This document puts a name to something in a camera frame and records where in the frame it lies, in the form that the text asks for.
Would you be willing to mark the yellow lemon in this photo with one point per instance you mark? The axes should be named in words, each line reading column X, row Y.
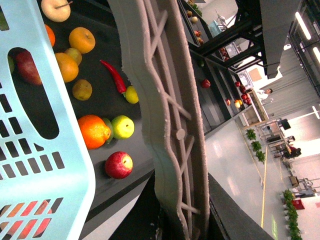
column 131, row 95

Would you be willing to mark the grey-brown basket handle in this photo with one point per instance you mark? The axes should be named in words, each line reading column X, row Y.
column 156, row 59

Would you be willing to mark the light teal shopping basket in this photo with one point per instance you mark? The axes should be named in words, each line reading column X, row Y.
column 40, row 179

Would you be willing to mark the green apple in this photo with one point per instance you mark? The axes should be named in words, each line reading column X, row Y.
column 123, row 127

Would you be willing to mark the red chili pepper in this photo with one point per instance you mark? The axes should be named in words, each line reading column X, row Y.
column 118, row 80

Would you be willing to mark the red apple near front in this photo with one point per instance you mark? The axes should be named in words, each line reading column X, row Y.
column 119, row 165

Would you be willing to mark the bumpy orange with knob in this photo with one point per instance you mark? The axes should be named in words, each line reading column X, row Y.
column 94, row 131

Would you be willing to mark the brownish yellow pear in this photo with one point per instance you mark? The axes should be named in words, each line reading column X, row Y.
column 82, row 90

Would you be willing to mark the yellow-orange pear fruit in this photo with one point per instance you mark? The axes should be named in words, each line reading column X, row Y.
column 68, row 67

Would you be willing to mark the person in white shirt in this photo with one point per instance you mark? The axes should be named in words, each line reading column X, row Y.
column 263, row 94

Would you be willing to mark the small yellow-green fruit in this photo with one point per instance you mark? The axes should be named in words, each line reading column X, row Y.
column 75, row 54

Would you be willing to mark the golden yellow apple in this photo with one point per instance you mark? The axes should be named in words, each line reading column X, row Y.
column 82, row 39

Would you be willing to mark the small orange tangerine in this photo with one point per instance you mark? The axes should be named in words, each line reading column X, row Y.
column 51, row 35

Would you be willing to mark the red yellow apple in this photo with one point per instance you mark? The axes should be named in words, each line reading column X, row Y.
column 27, row 68

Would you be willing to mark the white apple far right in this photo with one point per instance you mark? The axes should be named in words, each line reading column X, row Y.
column 56, row 10

